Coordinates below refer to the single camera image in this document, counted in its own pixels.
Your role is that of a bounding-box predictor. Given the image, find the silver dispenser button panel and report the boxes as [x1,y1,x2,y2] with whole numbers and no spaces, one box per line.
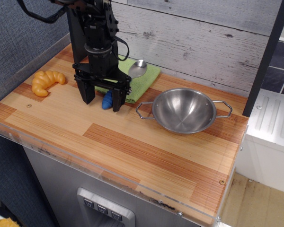
[77,187,136,227]

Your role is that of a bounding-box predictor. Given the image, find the steel bowl with wire handles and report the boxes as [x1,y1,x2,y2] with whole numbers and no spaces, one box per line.
[136,88,232,134]

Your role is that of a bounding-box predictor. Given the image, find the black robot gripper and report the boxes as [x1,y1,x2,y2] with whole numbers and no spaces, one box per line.
[72,46,131,112]

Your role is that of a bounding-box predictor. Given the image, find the dark right vertical post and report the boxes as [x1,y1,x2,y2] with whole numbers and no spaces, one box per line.
[242,0,284,117]

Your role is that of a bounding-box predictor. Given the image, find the clear acrylic front guard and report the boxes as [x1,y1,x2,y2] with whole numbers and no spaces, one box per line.
[0,123,221,227]

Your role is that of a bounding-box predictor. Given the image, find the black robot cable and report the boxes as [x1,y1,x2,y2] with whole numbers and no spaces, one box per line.
[16,0,130,61]

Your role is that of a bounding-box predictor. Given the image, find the blue handled metal spoon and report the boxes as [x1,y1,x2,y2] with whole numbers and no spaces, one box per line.
[102,60,147,110]

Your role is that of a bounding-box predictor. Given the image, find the orange plastic croissant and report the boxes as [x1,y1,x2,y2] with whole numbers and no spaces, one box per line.
[32,71,66,97]

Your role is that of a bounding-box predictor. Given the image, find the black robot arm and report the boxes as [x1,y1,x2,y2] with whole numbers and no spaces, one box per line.
[54,0,131,112]

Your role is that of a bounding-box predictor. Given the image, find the white toy sink unit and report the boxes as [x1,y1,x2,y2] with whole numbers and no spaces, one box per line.
[235,89,284,192]

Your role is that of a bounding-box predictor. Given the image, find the yellow toy on floor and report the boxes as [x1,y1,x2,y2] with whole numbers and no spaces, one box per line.
[0,218,20,227]

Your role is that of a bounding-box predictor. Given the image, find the grey toy fridge cabinet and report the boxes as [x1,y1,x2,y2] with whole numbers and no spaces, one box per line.
[24,148,196,227]

